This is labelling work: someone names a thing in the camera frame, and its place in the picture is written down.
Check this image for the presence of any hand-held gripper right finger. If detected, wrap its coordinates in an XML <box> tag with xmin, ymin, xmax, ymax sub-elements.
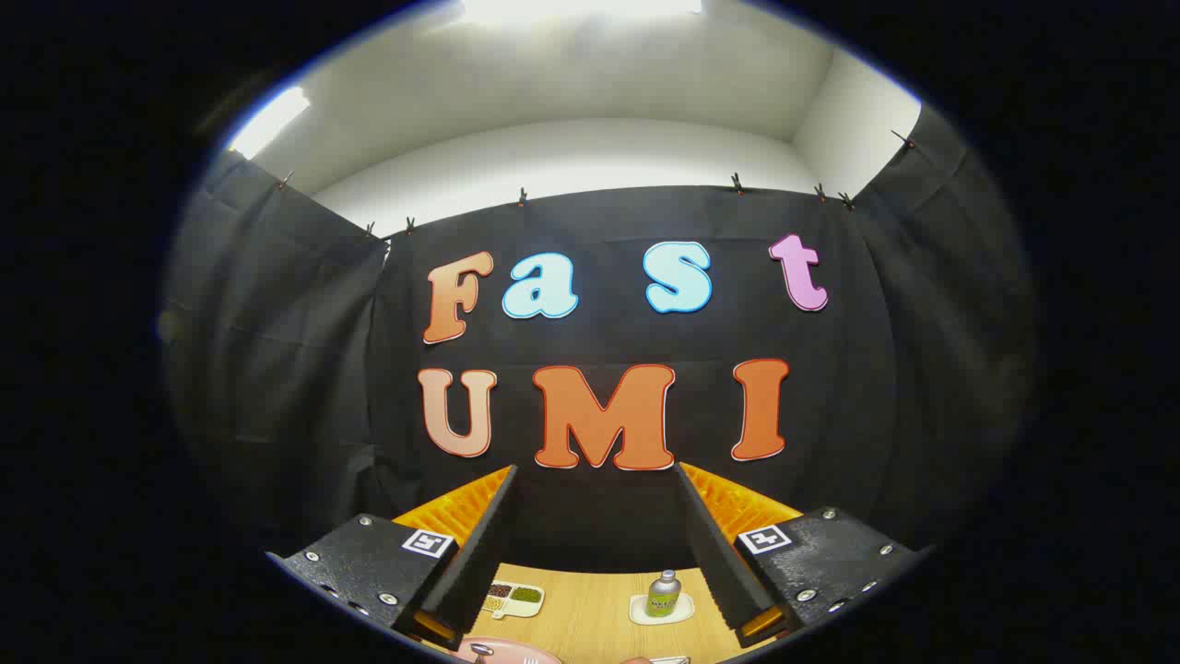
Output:
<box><xmin>676</xmin><ymin>461</ymin><xmax>932</xmax><ymax>649</ymax></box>

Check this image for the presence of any long ceiling light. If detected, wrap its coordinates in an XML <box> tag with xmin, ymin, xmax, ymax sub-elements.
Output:
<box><xmin>461</xmin><ymin>0</ymin><xmax>703</xmax><ymax>25</ymax></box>
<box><xmin>228</xmin><ymin>86</ymin><xmax>312</xmax><ymax>160</ymax></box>

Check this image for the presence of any white square coaster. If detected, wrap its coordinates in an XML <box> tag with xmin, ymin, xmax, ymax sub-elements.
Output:
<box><xmin>629</xmin><ymin>592</ymin><xmax>695</xmax><ymax>626</ymax></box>

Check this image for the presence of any green label aluminium bottle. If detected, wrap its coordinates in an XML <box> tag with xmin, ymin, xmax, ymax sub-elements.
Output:
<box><xmin>645</xmin><ymin>570</ymin><xmax>682</xmax><ymax>618</ymax></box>

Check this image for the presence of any white divided snack tray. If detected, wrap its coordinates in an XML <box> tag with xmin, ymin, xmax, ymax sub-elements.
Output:
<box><xmin>481</xmin><ymin>581</ymin><xmax>546</xmax><ymax>620</ymax></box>

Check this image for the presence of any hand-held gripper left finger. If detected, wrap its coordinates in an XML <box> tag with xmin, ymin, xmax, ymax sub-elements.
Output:
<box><xmin>265</xmin><ymin>464</ymin><xmax>519</xmax><ymax>652</ymax></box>

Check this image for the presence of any row of black cloth clips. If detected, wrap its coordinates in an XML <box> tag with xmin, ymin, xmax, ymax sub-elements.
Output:
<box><xmin>277</xmin><ymin>129</ymin><xmax>915</xmax><ymax>239</ymax></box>

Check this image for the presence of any pink round plate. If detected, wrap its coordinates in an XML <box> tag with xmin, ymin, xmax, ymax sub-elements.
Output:
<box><xmin>452</xmin><ymin>636</ymin><xmax>563</xmax><ymax>664</ymax></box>

